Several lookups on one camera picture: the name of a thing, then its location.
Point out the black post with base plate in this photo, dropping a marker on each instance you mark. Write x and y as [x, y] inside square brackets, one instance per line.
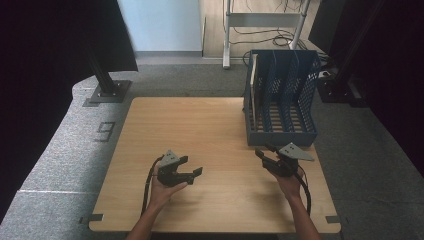
[108, 90]

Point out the person's left hand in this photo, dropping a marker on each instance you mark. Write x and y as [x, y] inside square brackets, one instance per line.
[163, 193]

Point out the white power strip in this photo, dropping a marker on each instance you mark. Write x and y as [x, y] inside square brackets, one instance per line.
[324, 74]

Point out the purple magazine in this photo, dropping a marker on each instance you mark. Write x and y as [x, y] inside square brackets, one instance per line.
[254, 90]

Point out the blue plastic file rack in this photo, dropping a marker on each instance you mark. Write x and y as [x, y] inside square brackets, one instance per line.
[283, 133]

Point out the person's right hand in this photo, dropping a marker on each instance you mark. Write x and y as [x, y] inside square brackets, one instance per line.
[290, 186]

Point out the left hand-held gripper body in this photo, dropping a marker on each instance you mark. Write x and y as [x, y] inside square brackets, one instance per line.
[168, 173]

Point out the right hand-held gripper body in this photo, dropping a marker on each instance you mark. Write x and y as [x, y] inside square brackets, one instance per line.
[286, 163]

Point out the dark curtain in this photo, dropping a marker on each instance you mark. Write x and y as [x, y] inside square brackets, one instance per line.
[43, 83]
[393, 83]

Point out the black post with dark base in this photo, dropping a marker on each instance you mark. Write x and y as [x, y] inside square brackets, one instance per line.
[336, 90]

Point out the white metal stand frame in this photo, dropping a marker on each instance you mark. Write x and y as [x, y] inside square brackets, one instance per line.
[260, 20]

